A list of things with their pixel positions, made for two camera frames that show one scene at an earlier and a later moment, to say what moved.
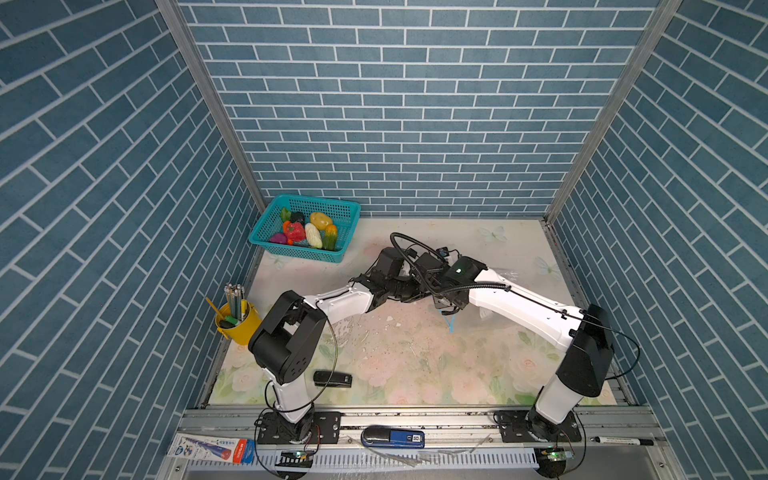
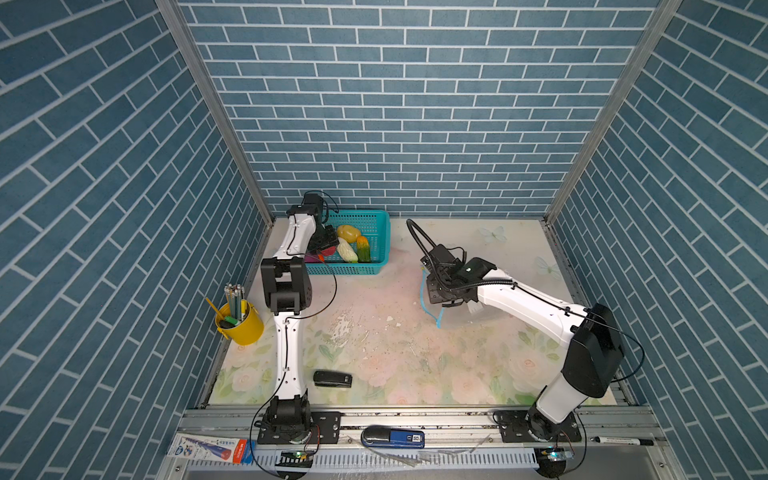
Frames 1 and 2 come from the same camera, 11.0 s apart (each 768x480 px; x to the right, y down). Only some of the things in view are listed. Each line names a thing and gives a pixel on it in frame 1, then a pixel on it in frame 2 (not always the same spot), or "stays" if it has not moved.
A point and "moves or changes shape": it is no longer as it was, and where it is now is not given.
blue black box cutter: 383,436 stays
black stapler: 336,378 stays
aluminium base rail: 448,445 stays
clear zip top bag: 473,319 moves or changes shape
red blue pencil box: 230,450 stays
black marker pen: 631,441 stays
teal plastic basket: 308,227 → 375,225
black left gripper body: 405,287 → 322,237
